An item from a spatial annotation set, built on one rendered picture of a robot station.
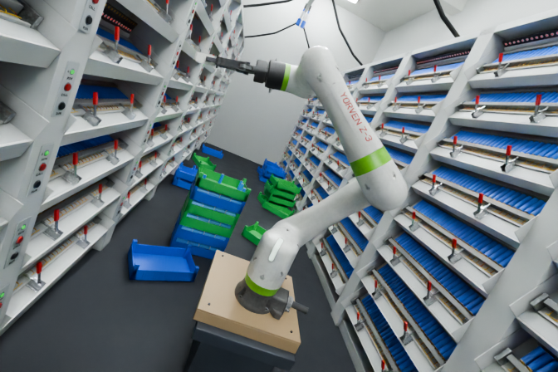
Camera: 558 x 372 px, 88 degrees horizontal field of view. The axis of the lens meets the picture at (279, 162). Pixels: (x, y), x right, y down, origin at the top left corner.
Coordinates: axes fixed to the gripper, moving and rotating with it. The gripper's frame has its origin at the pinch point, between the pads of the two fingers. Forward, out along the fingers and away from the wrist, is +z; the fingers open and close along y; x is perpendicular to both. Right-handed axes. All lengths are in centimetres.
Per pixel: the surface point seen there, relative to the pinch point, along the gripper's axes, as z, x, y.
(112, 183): 36, -58, 28
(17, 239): 30, -52, -35
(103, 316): 21, -98, -5
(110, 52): 22.8, -5.7, -15.3
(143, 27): 31.3, 9.4, 30.4
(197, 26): 24, 28, 100
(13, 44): 21, -10, -51
